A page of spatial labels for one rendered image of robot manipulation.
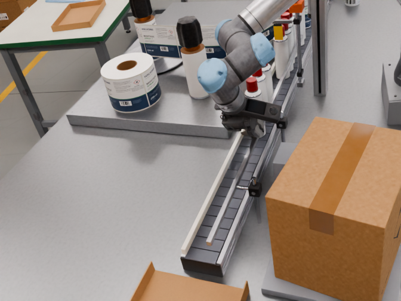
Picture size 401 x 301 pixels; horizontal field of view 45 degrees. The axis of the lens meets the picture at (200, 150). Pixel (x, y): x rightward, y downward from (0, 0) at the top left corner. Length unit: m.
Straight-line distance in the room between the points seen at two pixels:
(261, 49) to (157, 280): 0.63
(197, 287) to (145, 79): 0.84
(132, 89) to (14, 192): 0.54
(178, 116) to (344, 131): 0.74
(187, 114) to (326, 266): 0.86
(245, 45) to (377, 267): 0.58
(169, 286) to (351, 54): 1.26
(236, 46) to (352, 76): 0.81
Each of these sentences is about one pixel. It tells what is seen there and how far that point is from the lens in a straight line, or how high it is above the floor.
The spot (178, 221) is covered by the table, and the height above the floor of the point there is 0.83.
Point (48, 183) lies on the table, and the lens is 1.71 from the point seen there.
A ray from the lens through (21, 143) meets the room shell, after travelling 3.65.
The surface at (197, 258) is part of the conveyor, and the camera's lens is 1.23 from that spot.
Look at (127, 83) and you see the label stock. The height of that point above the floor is 1.00.
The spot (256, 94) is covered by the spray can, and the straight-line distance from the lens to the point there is 1.46.
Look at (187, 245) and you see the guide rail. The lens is 1.22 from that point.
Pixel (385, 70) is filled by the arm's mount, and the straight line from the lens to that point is 1.77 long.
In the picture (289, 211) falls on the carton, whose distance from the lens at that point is 1.00.
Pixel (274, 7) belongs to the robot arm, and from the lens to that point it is 1.29.
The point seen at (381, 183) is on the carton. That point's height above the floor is 1.12.
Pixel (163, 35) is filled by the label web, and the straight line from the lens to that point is 2.01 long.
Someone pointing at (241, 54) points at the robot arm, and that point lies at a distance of 1.18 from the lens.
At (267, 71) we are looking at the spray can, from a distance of 1.59.
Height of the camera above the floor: 1.81
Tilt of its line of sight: 37 degrees down
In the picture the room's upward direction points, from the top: 12 degrees counter-clockwise
